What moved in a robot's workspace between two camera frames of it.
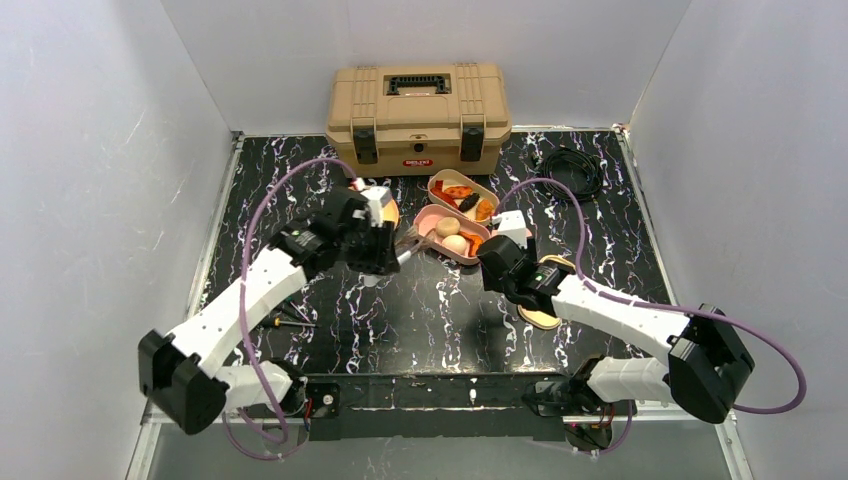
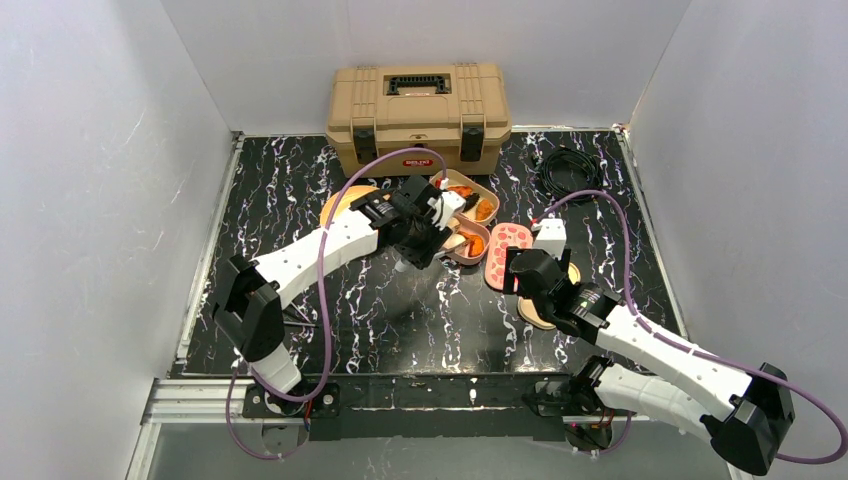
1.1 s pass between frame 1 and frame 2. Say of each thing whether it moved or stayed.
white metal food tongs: moved
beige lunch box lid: stayed
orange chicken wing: stayed
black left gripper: moved
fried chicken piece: stayed
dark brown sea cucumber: stayed
